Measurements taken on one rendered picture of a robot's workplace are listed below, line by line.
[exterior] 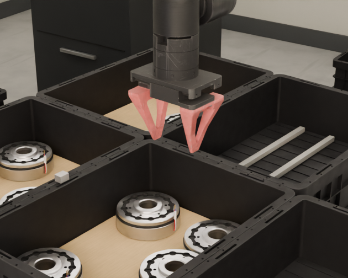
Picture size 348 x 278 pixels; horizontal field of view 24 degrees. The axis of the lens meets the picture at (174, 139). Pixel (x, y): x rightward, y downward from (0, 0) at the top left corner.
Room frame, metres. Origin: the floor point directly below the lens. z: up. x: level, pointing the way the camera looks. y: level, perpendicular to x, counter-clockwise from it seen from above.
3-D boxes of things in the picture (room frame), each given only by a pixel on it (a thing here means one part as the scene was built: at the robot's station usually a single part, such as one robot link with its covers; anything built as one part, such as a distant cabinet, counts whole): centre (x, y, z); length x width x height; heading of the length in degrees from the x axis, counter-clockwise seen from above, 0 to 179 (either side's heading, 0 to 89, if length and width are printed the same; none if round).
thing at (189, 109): (0.94, -0.02, 1.10); 0.07 x 0.07 x 0.09; 51
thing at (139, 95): (0.96, 0.01, 1.10); 0.07 x 0.07 x 0.09; 51
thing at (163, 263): (0.95, 0.00, 0.86); 0.05 x 0.05 x 0.01
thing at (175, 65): (0.95, 0.00, 1.17); 0.10 x 0.07 x 0.07; 51
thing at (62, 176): (1.08, 0.17, 0.94); 0.02 x 0.01 x 0.01; 140
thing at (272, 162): (1.30, -0.20, 0.87); 0.40 x 0.30 x 0.11; 140
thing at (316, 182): (1.30, -0.20, 0.92); 0.40 x 0.30 x 0.02; 140
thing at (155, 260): (0.95, 0.00, 0.86); 0.10 x 0.10 x 0.01
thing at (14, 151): (1.31, 0.27, 0.86); 0.05 x 0.05 x 0.01
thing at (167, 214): (1.12, 0.04, 0.86); 0.10 x 0.10 x 0.01
